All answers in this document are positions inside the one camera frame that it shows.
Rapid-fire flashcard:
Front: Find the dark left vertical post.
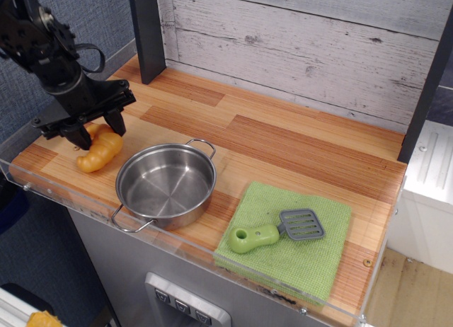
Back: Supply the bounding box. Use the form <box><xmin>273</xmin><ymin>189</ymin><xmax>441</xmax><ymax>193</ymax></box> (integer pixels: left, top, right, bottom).
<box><xmin>130</xmin><ymin>0</ymin><xmax>166</xmax><ymax>84</ymax></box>

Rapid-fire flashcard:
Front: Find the dark right vertical post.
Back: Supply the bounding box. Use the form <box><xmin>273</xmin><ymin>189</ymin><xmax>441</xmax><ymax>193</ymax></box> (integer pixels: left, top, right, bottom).
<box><xmin>397</xmin><ymin>8</ymin><xmax>452</xmax><ymax>164</ymax></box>

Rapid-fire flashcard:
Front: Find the stainless steel pot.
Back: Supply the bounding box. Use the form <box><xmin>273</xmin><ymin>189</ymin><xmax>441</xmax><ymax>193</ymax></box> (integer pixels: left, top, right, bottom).
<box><xmin>111</xmin><ymin>139</ymin><xmax>217</xmax><ymax>233</ymax></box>

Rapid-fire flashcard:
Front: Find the clear acrylic guard rail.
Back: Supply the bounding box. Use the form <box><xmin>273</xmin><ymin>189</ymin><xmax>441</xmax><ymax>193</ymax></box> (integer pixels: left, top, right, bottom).
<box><xmin>2</xmin><ymin>58</ymin><xmax>406</xmax><ymax>326</ymax></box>

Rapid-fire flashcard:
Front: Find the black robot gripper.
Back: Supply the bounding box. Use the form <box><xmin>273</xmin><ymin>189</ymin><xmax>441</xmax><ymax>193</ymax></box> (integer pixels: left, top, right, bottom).
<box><xmin>31</xmin><ymin>70</ymin><xmax>135</xmax><ymax>150</ymax></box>

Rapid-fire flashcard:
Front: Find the orange plastic croissant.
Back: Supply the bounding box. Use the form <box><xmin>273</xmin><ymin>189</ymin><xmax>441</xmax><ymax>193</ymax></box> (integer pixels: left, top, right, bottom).
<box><xmin>76</xmin><ymin>124</ymin><xmax>123</xmax><ymax>173</ymax></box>

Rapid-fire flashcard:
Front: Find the yellow black object bottom left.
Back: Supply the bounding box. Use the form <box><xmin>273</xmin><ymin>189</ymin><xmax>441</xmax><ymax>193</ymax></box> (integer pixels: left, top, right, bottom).
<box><xmin>1</xmin><ymin>283</ymin><xmax>64</xmax><ymax>326</ymax></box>

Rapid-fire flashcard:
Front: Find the white aluminium side unit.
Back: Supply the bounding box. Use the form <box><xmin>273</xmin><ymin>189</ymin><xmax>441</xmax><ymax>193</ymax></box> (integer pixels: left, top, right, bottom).
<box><xmin>387</xmin><ymin>120</ymin><xmax>452</xmax><ymax>273</ymax></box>

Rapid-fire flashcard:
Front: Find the dark vertical post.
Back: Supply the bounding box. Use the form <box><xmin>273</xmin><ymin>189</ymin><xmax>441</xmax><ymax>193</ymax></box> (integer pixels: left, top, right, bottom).
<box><xmin>130</xmin><ymin>0</ymin><xmax>166</xmax><ymax>84</ymax></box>
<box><xmin>397</xmin><ymin>8</ymin><xmax>452</xmax><ymax>164</ymax></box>

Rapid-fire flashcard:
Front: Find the green woven cloth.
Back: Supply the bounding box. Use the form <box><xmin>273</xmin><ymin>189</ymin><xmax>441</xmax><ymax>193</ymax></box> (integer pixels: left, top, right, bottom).
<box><xmin>214</xmin><ymin>182</ymin><xmax>352</xmax><ymax>304</ymax></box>

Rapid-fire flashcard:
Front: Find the silver dispenser button panel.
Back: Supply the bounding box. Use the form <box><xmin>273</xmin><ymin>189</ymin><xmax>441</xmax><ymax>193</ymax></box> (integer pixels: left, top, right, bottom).
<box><xmin>144</xmin><ymin>272</ymin><xmax>232</xmax><ymax>326</ymax></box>

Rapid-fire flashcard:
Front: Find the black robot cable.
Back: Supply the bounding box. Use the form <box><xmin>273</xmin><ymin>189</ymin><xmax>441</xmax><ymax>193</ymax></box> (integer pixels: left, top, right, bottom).
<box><xmin>76</xmin><ymin>42</ymin><xmax>106</xmax><ymax>75</ymax></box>

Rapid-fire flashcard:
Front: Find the green grey toy spatula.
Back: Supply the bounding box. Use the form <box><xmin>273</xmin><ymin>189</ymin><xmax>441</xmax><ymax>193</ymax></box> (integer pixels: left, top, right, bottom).
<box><xmin>227</xmin><ymin>209</ymin><xmax>325</xmax><ymax>254</ymax></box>

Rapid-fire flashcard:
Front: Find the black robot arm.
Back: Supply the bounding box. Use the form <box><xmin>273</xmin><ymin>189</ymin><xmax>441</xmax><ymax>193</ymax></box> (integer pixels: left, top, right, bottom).
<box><xmin>1</xmin><ymin>0</ymin><xmax>135</xmax><ymax>150</ymax></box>

